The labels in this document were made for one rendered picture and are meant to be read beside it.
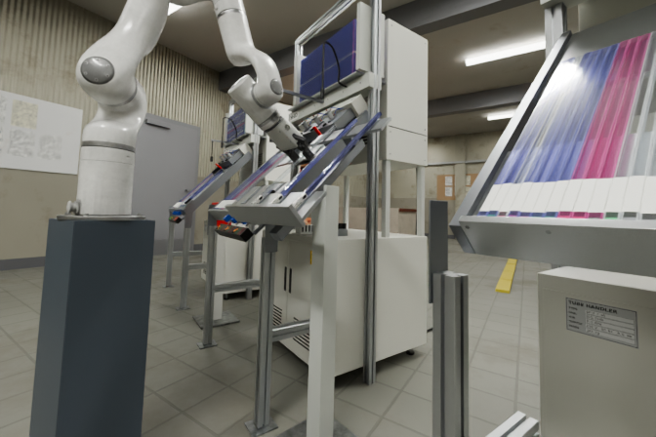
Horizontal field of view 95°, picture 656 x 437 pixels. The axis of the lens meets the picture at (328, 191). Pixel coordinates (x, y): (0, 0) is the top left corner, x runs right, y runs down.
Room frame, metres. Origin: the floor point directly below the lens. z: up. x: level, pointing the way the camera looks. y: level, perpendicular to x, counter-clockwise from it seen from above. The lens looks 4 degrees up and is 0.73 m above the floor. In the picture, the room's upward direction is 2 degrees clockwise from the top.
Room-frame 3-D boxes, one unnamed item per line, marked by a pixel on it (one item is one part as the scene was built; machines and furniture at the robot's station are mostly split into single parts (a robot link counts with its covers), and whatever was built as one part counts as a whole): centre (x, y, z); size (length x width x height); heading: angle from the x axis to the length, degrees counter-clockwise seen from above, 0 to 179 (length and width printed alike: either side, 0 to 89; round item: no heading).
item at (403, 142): (1.93, -0.35, 0.86); 0.70 x 0.67 x 1.72; 35
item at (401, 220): (8.13, -1.16, 0.43); 2.35 x 1.87 x 0.87; 56
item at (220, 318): (2.05, 0.72, 0.39); 0.24 x 0.24 x 0.78; 35
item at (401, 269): (1.73, -0.07, 0.31); 0.70 x 0.65 x 0.62; 35
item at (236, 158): (2.80, 0.90, 0.66); 1.01 x 0.73 x 1.31; 125
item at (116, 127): (0.84, 0.61, 1.00); 0.19 x 0.12 x 0.24; 17
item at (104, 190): (0.81, 0.60, 0.79); 0.19 x 0.19 x 0.18
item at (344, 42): (1.61, -0.01, 1.52); 0.51 x 0.13 x 0.27; 35
